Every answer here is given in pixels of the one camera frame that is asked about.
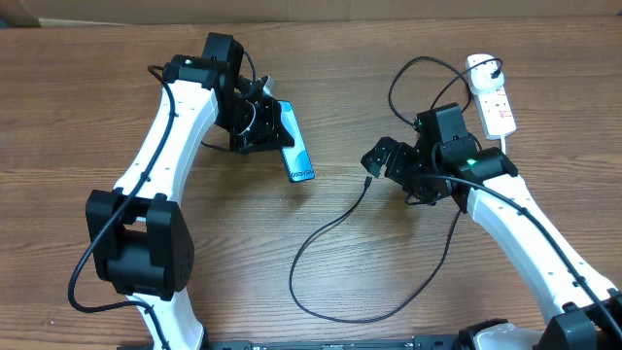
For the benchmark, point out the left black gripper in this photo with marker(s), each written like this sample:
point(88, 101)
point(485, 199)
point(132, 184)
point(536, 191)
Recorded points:
point(270, 135)

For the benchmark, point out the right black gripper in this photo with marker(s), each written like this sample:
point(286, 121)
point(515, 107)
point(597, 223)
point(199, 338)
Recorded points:
point(400, 156)

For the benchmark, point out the Samsung Galaxy smartphone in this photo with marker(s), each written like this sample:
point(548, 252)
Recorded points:
point(296, 159)

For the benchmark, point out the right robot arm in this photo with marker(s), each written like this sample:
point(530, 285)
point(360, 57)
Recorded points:
point(581, 308)

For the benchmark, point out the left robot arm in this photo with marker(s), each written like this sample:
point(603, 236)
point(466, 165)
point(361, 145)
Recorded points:
point(139, 240)

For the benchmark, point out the white charger plug adapter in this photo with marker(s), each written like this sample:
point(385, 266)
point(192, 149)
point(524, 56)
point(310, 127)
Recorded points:
point(484, 72)

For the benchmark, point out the white power strip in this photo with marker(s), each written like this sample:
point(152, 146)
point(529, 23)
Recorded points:
point(495, 113)

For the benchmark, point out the cardboard backdrop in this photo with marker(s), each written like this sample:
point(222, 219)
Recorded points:
point(28, 13)

